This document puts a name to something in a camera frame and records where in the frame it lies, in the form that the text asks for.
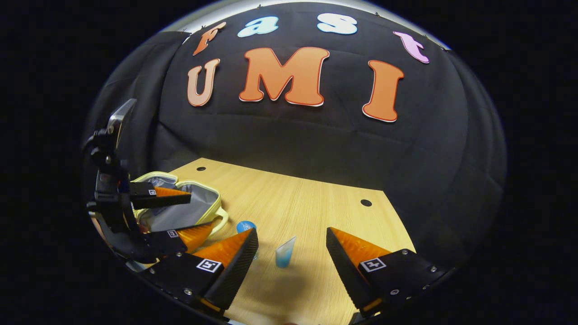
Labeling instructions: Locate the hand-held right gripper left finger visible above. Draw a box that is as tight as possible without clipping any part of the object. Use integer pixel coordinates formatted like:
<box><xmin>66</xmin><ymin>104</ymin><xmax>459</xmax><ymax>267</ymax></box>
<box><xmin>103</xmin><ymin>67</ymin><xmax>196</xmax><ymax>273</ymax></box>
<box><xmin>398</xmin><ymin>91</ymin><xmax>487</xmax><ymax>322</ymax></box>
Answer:
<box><xmin>139</xmin><ymin>228</ymin><xmax>260</xmax><ymax>319</ymax></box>

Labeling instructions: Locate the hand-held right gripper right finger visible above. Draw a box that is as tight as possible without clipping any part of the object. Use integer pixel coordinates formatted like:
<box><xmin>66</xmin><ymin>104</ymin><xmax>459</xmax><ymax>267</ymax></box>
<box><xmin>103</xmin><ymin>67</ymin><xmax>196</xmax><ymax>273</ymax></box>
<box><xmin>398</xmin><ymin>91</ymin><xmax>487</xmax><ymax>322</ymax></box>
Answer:
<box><xmin>325</xmin><ymin>227</ymin><xmax>456</xmax><ymax>319</ymax></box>

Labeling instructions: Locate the pale yellow suitcase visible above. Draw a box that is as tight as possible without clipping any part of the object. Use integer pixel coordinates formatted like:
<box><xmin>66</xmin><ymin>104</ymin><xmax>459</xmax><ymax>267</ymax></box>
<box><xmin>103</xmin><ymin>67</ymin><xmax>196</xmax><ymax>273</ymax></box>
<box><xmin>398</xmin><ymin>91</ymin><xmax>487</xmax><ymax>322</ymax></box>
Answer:
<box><xmin>130</xmin><ymin>171</ymin><xmax>230</xmax><ymax>238</ymax></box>

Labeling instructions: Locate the black backdrop cloth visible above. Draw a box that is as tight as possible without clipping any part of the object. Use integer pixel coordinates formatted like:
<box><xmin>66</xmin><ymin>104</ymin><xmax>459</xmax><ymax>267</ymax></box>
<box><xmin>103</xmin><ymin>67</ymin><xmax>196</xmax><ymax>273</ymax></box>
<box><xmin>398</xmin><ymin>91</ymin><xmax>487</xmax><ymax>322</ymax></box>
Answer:
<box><xmin>84</xmin><ymin>2</ymin><xmax>507</xmax><ymax>271</ymax></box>

